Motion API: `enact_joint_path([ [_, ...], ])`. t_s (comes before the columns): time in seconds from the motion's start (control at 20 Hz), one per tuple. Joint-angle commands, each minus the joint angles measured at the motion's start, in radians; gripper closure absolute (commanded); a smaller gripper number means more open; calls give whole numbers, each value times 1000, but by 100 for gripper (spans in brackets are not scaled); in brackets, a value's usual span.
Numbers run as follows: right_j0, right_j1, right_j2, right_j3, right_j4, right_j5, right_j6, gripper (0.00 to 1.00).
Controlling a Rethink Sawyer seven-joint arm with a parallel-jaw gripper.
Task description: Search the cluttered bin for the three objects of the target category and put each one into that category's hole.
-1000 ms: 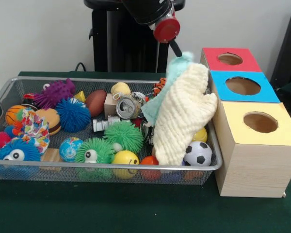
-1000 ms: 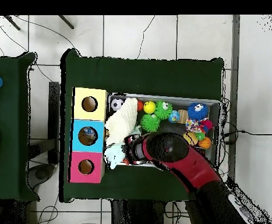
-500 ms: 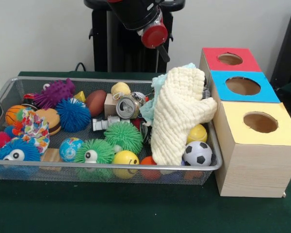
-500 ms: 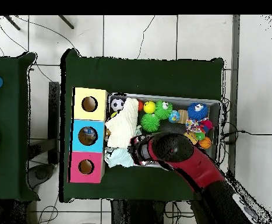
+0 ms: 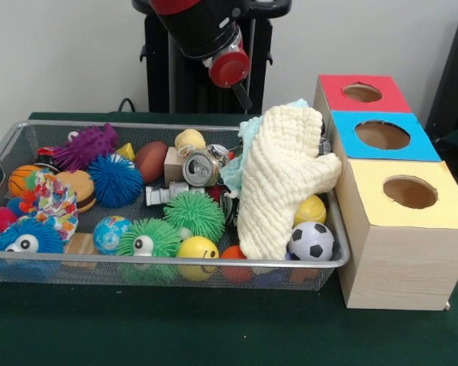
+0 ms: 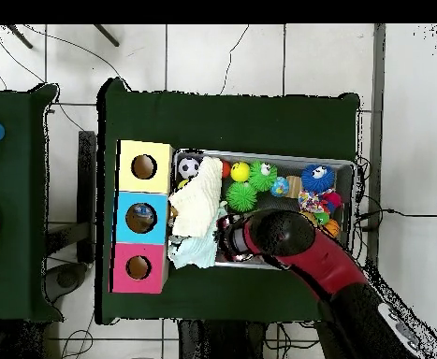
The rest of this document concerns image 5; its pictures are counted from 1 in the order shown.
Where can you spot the mint green cloth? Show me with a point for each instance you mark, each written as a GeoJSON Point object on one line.
{"type": "Point", "coordinates": [250, 127]}

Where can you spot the green spiky toy with eyes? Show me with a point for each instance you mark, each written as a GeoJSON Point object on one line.
{"type": "Point", "coordinates": [149, 238]}

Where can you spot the blue spiky rubber ball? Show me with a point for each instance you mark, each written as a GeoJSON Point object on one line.
{"type": "Point", "coordinates": [115, 181]}

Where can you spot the blue spiky toy with eyes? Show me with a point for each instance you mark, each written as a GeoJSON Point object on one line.
{"type": "Point", "coordinates": [26, 238]}

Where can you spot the silver mesh bin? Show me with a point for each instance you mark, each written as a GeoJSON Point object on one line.
{"type": "Point", "coordinates": [175, 272]}

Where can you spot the silver can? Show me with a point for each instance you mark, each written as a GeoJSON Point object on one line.
{"type": "Point", "coordinates": [198, 169]}

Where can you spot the wooden box with three holes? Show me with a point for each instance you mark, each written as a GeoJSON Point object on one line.
{"type": "Point", "coordinates": [397, 267]}

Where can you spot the purple spiky rubber toy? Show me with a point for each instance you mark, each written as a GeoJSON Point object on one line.
{"type": "Point", "coordinates": [86, 146]}

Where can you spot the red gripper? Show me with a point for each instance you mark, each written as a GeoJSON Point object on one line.
{"type": "Point", "coordinates": [229, 70]}

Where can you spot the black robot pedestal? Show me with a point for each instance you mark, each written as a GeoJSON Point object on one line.
{"type": "Point", "coordinates": [156, 76]}

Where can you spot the yellow smiley ball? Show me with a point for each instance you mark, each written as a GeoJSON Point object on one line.
{"type": "Point", "coordinates": [198, 249]}

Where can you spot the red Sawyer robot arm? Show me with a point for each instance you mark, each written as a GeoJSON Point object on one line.
{"type": "Point", "coordinates": [198, 30]}

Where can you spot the brown toy football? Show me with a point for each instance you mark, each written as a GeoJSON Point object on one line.
{"type": "Point", "coordinates": [152, 160]}

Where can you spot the yellow foam ball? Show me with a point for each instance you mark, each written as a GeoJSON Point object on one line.
{"type": "Point", "coordinates": [310, 209]}

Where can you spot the cream cloth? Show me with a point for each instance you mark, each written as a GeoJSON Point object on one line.
{"type": "Point", "coordinates": [275, 183]}

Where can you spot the small soccer ball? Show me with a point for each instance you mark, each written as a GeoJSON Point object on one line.
{"type": "Point", "coordinates": [311, 241]}

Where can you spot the green spiky rubber ball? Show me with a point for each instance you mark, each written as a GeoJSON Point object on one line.
{"type": "Point", "coordinates": [194, 215]}

